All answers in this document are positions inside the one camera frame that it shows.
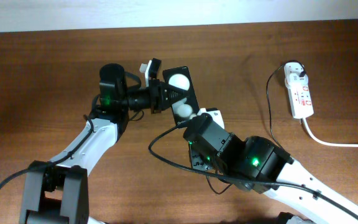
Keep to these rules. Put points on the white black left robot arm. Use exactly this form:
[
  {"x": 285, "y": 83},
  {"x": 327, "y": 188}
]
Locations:
[{"x": 56, "y": 191}]

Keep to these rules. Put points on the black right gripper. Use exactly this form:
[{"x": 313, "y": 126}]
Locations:
[{"x": 196, "y": 162}]

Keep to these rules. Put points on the white power strip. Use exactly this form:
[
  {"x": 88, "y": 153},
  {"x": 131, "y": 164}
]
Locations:
[{"x": 299, "y": 97}]

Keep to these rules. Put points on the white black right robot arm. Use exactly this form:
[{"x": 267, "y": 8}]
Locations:
[{"x": 257, "y": 164}]

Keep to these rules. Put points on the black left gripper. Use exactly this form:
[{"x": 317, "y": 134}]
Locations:
[{"x": 161, "y": 101}]

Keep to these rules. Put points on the black smartphone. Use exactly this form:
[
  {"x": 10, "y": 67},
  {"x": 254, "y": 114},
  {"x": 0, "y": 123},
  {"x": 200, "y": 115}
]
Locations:
[{"x": 180, "y": 77}]

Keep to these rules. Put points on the white charger adapter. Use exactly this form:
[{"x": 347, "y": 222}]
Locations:
[{"x": 296, "y": 79}]

